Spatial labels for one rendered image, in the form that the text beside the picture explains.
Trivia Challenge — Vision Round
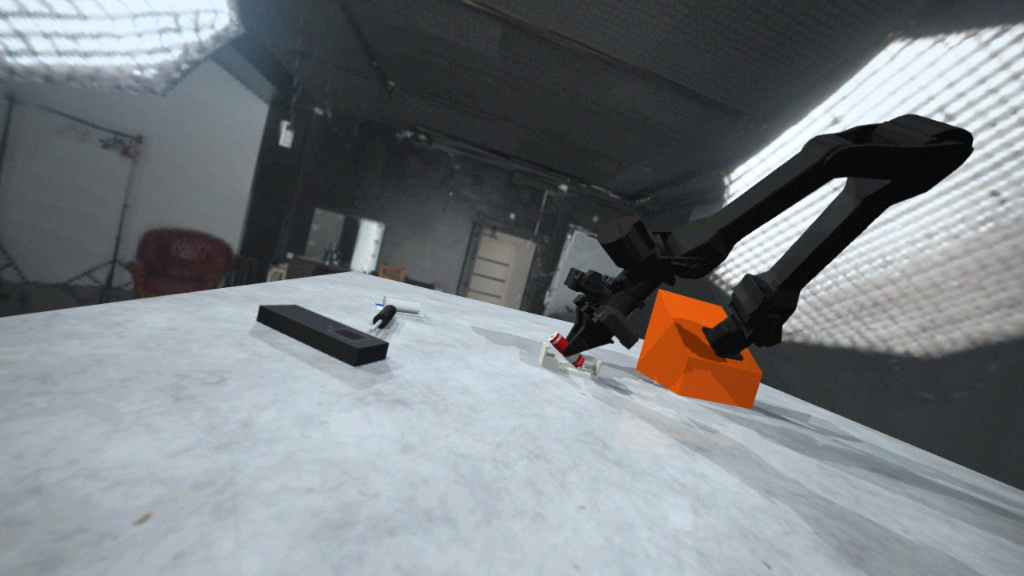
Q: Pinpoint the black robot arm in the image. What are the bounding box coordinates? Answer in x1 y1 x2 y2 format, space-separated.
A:
597 114 974 361

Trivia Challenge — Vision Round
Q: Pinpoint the red and silver battery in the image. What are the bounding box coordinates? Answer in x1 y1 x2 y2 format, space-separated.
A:
549 332 585 368

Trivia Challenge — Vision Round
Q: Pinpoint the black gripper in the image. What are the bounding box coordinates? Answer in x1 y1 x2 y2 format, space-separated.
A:
563 274 646 357

